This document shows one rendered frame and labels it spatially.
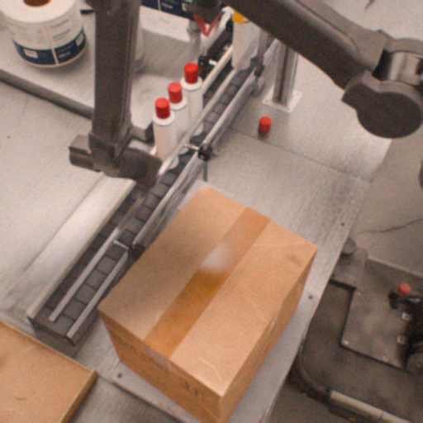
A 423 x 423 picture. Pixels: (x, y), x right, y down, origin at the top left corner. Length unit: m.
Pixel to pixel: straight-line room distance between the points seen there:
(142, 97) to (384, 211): 1.31
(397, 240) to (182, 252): 1.55
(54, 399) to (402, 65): 0.86
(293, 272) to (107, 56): 0.45
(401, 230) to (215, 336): 1.63
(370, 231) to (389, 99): 1.68
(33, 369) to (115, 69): 0.63
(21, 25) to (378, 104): 1.08
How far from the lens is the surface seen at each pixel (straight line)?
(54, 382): 1.14
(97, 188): 1.34
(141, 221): 1.21
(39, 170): 1.42
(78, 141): 1.08
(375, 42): 0.69
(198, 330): 0.83
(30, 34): 1.54
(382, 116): 0.68
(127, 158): 1.05
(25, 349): 1.18
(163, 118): 1.17
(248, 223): 0.92
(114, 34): 0.79
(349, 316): 1.82
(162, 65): 1.55
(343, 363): 1.79
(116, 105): 0.90
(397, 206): 2.43
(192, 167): 1.31
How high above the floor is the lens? 1.89
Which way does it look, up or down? 56 degrees down
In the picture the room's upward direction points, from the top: straight up
